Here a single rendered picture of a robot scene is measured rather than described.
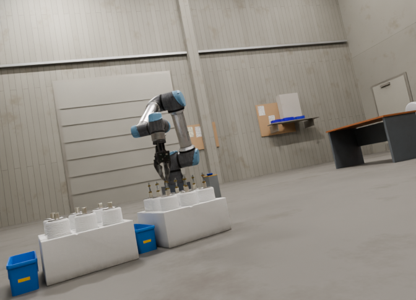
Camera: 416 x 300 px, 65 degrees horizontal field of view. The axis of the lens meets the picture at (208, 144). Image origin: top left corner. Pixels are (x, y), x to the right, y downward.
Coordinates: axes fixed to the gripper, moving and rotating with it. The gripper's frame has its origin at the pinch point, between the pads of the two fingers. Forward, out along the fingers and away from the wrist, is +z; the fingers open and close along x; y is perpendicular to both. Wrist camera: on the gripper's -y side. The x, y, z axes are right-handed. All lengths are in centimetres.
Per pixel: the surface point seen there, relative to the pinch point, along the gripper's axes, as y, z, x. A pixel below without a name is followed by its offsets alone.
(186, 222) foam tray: 6.9, 24.6, 5.9
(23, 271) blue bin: 24, 27, -66
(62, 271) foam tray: 22, 31, -53
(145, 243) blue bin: 4.3, 30.5, -15.9
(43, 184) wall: -735, -50, -173
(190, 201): 2.3, 14.8, 11.0
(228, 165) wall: -721, -14, 318
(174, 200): 4.8, 12.2, 2.0
